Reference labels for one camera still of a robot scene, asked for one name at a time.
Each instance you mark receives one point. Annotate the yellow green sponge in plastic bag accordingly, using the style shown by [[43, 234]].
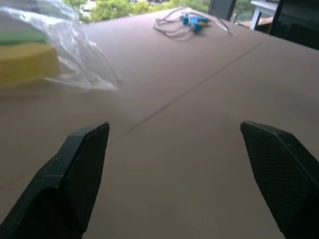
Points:
[[37, 49]]

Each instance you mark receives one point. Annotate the white table frame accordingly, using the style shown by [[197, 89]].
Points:
[[259, 12]]

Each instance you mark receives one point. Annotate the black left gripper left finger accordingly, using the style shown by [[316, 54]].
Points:
[[74, 179]]

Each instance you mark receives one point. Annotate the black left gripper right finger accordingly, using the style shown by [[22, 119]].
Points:
[[279, 174]]

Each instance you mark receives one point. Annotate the black monitor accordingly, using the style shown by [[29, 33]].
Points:
[[295, 21]]

